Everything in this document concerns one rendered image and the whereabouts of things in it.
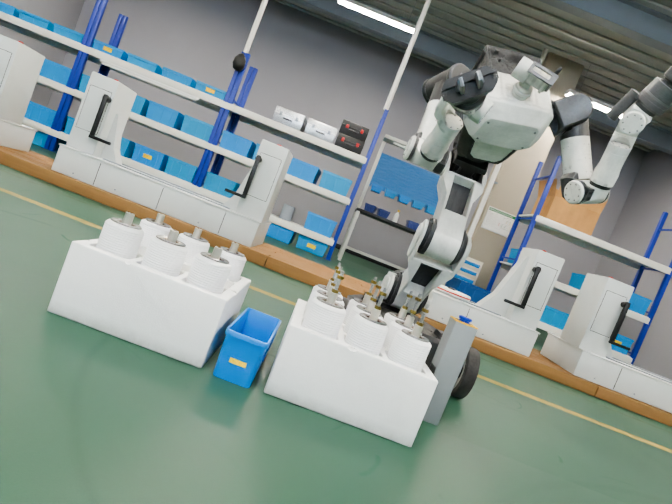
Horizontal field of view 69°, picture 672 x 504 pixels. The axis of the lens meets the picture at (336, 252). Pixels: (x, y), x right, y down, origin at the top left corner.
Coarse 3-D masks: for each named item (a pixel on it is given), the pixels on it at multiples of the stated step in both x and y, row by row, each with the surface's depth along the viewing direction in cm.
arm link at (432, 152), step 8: (432, 136) 139; (440, 136) 136; (448, 136) 135; (424, 144) 142; (432, 144) 139; (440, 144) 138; (448, 144) 139; (416, 152) 146; (424, 152) 143; (432, 152) 141; (440, 152) 140; (448, 152) 149; (416, 160) 147; (424, 160) 145; (432, 160) 144; (440, 160) 146; (432, 168) 148; (440, 168) 148
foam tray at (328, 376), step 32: (288, 352) 118; (320, 352) 118; (352, 352) 119; (384, 352) 128; (288, 384) 119; (320, 384) 119; (352, 384) 119; (384, 384) 119; (416, 384) 120; (352, 416) 120; (384, 416) 120; (416, 416) 120
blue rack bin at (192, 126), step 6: (186, 120) 589; (192, 120) 589; (198, 120) 589; (186, 126) 590; (192, 126) 590; (198, 126) 590; (204, 126) 590; (210, 126) 590; (186, 132) 591; (192, 132) 591; (198, 132) 591; (204, 132) 591; (210, 132) 591; (204, 138) 592
